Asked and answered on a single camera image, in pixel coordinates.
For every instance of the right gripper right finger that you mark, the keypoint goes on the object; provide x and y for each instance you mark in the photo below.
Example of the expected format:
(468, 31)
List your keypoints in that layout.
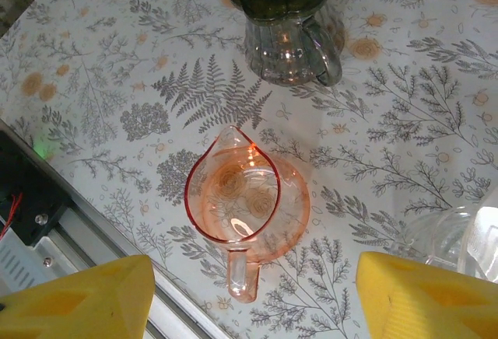
(428, 304)

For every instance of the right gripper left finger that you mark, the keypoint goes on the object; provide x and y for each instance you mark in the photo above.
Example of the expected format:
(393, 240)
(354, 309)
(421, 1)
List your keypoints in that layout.
(78, 304)

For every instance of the clear glass coffee dripper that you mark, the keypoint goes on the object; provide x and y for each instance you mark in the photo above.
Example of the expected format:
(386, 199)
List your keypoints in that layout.
(439, 234)

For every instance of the white paper coffee filter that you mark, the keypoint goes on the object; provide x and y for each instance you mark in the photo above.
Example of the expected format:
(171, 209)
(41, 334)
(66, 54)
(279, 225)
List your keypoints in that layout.
(486, 234)

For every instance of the pink glass pitcher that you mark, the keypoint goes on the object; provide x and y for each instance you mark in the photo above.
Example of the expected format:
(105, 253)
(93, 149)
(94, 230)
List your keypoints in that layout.
(241, 207)

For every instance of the grey glass pitcher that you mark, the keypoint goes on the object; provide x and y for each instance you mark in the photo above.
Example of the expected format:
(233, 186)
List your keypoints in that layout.
(284, 55)

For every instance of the slotted metal grille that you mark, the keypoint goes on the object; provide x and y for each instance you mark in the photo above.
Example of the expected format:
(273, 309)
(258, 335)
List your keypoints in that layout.
(15, 265)

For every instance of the floral tablecloth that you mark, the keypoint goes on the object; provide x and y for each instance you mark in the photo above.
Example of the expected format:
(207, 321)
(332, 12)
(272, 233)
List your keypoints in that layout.
(116, 82)

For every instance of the long aluminium mounting rail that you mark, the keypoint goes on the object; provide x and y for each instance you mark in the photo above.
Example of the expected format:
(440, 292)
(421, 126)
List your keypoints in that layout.
(101, 234)

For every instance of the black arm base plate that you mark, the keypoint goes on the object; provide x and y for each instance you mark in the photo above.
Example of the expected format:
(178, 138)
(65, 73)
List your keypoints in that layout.
(27, 183)

